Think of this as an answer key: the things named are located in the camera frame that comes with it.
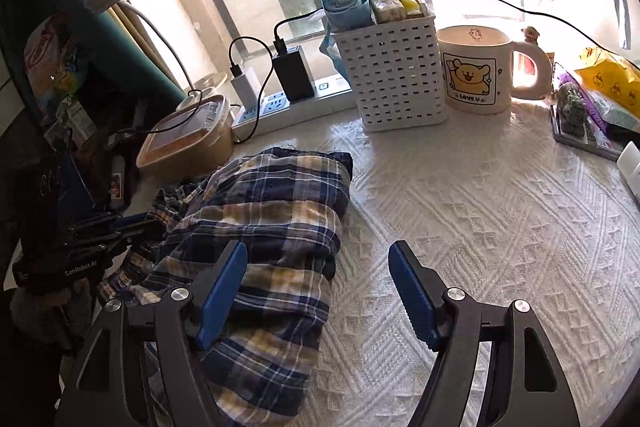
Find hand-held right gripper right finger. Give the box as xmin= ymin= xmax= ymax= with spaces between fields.
xmin=387 ymin=239 xmax=581 ymax=427

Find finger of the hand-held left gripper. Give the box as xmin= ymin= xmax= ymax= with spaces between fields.
xmin=107 ymin=229 xmax=166 ymax=254
xmin=112 ymin=211 xmax=163 ymax=231

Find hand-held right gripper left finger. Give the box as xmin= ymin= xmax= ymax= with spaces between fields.
xmin=55 ymin=239 xmax=248 ymax=427

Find plaid flannel shirt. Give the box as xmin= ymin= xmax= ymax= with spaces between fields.
xmin=97 ymin=147 xmax=353 ymax=427

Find dark tube with red label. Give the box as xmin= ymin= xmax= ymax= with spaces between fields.
xmin=110 ymin=152 xmax=127 ymax=208

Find white textured tablecloth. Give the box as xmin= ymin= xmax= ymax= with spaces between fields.
xmin=60 ymin=97 xmax=640 ymax=427

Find beige food container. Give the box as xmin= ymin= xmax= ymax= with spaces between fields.
xmin=136 ymin=99 xmax=236 ymax=175

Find green and yellow snack bag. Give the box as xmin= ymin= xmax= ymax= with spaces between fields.
xmin=50 ymin=52 xmax=87 ymax=108

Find white charger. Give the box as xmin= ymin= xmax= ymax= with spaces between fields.
xmin=230 ymin=66 xmax=263 ymax=108

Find white power strip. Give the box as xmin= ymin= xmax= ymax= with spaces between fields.
xmin=232 ymin=77 xmax=358 ymax=142

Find red and white snack bag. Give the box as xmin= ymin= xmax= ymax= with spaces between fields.
xmin=22 ymin=14 xmax=76 ymax=75

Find dark green curtain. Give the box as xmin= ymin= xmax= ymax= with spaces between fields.
xmin=30 ymin=0 xmax=191 ymax=108

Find black charger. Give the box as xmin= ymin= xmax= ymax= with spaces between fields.
xmin=271 ymin=46 xmax=316 ymax=102

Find white perforated basket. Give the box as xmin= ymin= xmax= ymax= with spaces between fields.
xmin=332 ymin=9 xmax=448 ymax=132

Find cream mug with bear print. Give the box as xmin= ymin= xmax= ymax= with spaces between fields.
xmin=437 ymin=25 xmax=553 ymax=115

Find small figurine on tray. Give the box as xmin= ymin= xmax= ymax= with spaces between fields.
xmin=550 ymin=84 xmax=621 ymax=160

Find purple packet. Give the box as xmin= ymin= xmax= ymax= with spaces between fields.
xmin=557 ymin=72 xmax=626 ymax=132

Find light blue plastic bag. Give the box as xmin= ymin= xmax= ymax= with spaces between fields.
xmin=320 ymin=27 xmax=351 ymax=80

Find beige snack packet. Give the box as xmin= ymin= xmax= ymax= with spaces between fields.
xmin=371 ymin=0 xmax=407 ymax=24

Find yellow packet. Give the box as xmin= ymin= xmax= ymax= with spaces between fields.
xmin=575 ymin=47 xmax=640 ymax=108

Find blue roll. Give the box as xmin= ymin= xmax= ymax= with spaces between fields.
xmin=321 ymin=0 xmax=371 ymax=32

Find hanging grey clothes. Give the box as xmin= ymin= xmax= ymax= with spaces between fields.
xmin=610 ymin=0 xmax=633 ymax=50

